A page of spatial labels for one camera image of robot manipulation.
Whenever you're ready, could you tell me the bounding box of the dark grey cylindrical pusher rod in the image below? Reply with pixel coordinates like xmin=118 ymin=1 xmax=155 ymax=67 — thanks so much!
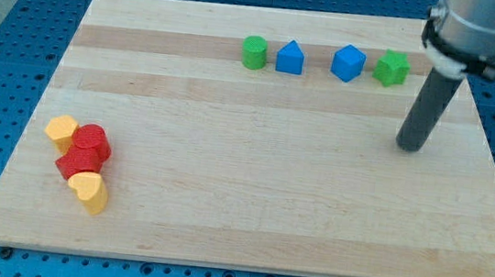
xmin=396 ymin=68 xmax=462 ymax=152

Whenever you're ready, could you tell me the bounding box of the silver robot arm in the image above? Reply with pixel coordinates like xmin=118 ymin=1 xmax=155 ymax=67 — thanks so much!
xmin=396 ymin=0 xmax=495 ymax=152

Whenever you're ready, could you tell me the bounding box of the yellow hexagon block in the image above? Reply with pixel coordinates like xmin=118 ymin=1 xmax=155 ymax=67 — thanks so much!
xmin=44 ymin=115 xmax=79 ymax=155

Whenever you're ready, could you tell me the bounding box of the green star block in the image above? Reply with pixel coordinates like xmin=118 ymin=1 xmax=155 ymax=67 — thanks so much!
xmin=372 ymin=50 xmax=411 ymax=87

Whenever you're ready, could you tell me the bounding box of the blue cube block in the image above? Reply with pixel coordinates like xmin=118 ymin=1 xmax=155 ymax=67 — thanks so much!
xmin=330 ymin=44 xmax=367 ymax=83

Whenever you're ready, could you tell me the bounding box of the blue triangle block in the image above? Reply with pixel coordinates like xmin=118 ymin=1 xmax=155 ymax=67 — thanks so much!
xmin=275 ymin=40 xmax=305 ymax=75

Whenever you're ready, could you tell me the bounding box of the green cylinder block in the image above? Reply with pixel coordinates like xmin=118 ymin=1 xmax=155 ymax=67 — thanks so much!
xmin=241 ymin=35 xmax=268 ymax=70

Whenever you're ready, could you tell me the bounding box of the wooden board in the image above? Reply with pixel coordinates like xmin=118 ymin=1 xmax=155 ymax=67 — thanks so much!
xmin=0 ymin=0 xmax=495 ymax=277

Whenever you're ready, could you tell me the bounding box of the red cylinder block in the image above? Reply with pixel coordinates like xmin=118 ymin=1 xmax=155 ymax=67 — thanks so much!
xmin=71 ymin=124 xmax=112 ymax=162

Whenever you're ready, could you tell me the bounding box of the yellow heart block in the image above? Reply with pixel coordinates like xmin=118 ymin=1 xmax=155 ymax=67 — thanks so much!
xmin=68 ymin=172 xmax=109 ymax=216

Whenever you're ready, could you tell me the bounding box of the red pentagon block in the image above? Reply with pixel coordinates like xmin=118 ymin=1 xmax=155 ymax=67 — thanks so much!
xmin=55 ymin=145 xmax=103 ymax=181

